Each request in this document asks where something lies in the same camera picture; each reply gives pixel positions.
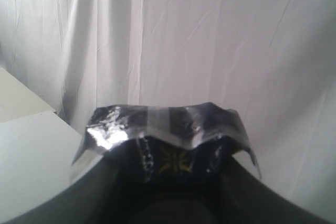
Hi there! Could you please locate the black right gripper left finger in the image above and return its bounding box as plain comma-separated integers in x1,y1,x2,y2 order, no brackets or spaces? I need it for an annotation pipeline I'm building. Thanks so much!
23,153,148,224

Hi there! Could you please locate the spaghetti packet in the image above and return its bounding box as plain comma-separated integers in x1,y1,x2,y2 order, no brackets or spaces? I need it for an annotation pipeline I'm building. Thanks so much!
70,102,258,197

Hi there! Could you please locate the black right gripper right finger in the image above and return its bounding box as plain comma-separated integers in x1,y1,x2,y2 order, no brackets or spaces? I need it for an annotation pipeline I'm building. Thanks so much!
207,154,328,223

